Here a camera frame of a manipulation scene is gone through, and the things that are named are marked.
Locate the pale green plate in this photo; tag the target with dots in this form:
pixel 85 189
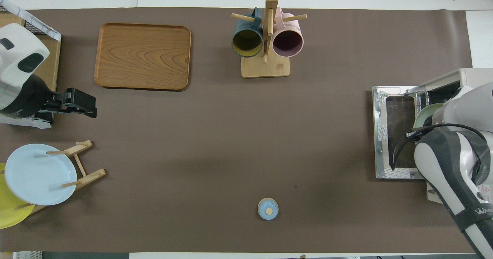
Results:
pixel 423 114

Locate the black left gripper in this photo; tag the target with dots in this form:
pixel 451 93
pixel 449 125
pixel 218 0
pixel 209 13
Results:
pixel 56 102

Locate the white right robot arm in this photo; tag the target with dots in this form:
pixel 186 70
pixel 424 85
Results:
pixel 439 158

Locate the brown wooden tray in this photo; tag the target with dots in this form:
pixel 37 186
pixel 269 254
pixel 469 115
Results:
pixel 142 56

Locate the red warning sticker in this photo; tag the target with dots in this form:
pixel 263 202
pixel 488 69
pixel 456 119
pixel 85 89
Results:
pixel 484 192

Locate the light blue plate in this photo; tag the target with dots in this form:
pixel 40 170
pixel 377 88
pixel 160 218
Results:
pixel 38 174

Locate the dark blue mug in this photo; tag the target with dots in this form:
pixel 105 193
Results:
pixel 246 43

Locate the small blue jar cork lid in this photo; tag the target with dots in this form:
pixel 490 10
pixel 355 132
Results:
pixel 267 209

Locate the pink mug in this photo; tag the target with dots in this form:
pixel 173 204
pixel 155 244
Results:
pixel 287 43

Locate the wooden plate rack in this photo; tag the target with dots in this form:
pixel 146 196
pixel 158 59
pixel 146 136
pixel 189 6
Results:
pixel 90 176

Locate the yellow plate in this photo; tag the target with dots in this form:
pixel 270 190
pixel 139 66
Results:
pixel 9 212

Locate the brown table mat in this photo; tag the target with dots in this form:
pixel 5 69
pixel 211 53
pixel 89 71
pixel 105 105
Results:
pixel 308 135

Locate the wooden mug tree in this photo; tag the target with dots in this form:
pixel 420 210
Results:
pixel 265 68

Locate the beige toaster oven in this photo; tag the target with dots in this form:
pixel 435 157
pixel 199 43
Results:
pixel 400 116

